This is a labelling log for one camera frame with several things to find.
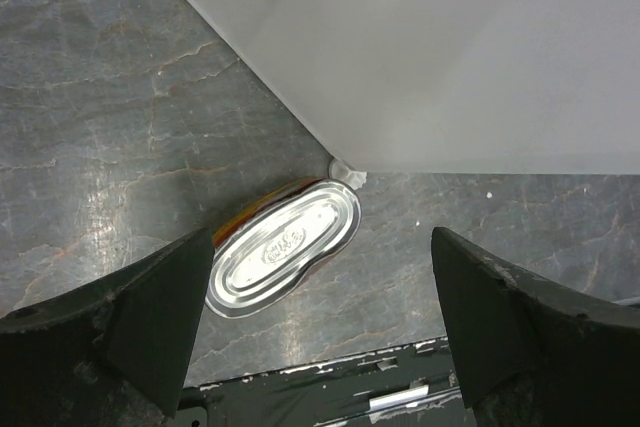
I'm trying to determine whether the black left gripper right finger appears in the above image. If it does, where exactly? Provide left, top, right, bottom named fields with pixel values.
left=431, top=227, right=639, bottom=426

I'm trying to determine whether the white cube cabinet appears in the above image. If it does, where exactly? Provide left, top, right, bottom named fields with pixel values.
left=187, top=0, right=639, bottom=175

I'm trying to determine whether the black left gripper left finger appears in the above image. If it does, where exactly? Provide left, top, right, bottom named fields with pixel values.
left=1, top=228, right=214, bottom=426

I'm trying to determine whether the silver oval fish tin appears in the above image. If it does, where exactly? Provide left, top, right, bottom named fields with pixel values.
left=205, top=177, right=362, bottom=319

